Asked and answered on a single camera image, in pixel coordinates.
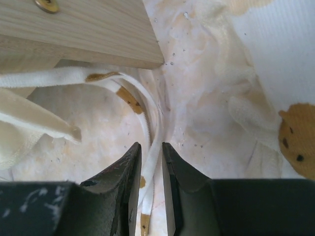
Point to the wooden pet bed frame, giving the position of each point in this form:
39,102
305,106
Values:
116,32

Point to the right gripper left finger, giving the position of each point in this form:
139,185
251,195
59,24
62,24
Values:
104,205

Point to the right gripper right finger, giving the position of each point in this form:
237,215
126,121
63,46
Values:
197,205

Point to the bear print white cushion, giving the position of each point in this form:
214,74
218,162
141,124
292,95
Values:
230,67

